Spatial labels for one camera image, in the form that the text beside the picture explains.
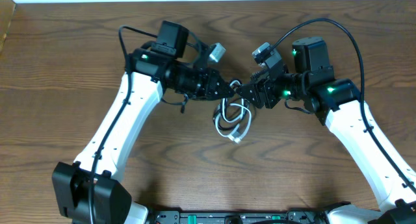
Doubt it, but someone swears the white usb cable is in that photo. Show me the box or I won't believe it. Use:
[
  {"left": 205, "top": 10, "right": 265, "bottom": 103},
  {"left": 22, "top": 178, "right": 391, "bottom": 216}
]
[{"left": 214, "top": 80, "right": 253, "bottom": 144}]

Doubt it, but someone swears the black usb cable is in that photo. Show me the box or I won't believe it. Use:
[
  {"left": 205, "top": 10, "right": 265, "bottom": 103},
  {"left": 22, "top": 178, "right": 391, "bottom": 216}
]
[{"left": 213, "top": 77, "right": 256, "bottom": 132}]

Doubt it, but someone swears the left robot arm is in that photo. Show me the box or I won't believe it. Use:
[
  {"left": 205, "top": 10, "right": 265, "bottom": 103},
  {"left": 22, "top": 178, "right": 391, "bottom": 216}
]
[{"left": 52, "top": 21, "right": 234, "bottom": 223}]

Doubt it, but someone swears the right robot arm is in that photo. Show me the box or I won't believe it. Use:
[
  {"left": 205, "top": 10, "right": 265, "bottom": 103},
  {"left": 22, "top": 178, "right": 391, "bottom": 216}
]
[{"left": 237, "top": 37, "right": 415, "bottom": 223}]

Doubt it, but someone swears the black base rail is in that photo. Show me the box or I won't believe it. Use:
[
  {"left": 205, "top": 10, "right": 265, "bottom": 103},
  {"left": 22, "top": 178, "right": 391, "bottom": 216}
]
[{"left": 144, "top": 209, "right": 329, "bottom": 224}]

